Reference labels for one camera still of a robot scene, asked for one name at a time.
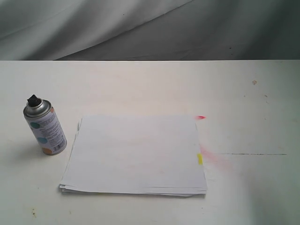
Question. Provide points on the white spray paint can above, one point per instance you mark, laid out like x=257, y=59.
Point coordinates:
x=44, y=123

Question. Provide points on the white paper stack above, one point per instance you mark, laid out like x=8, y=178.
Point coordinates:
x=152, y=155

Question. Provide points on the yellow sticky tab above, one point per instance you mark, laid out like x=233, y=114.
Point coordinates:
x=200, y=158

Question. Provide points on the grey backdrop cloth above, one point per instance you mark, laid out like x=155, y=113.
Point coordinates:
x=149, y=29

